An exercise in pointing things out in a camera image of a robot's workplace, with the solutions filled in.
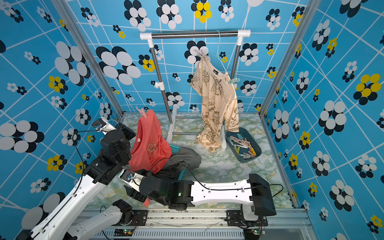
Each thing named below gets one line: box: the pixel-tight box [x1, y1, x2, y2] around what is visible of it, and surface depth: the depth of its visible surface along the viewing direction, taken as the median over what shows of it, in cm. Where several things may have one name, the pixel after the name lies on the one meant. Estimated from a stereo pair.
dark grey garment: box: [153, 146, 202, 181], surface depth 85 cm
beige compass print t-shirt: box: [190, 55, 240, 153], surface depth 83 cm
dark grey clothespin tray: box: [225, 127, 262, 163], surface depth 101 cm
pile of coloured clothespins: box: [228, 133, 257, 159], surface depth 101 cm
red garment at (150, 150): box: [129, 109, 172, 208], surface depth 85 cm
